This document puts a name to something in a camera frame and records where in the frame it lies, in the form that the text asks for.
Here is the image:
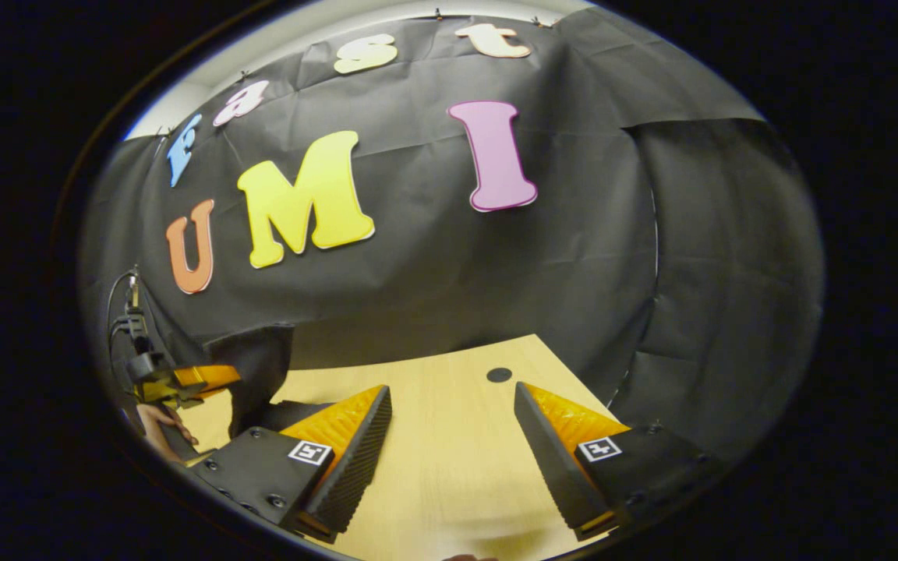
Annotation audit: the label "black jeans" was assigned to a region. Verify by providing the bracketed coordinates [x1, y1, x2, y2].
[203, 325, 333, 437]

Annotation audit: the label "black backdrop cloth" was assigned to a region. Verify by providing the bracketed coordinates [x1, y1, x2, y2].
[79, 8, 824, 468]

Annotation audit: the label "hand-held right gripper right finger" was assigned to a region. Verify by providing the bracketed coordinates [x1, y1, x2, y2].
[513, 381, 724, 544]

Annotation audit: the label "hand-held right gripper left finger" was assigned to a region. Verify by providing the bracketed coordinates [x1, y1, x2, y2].
[190, 383, 394, 545]

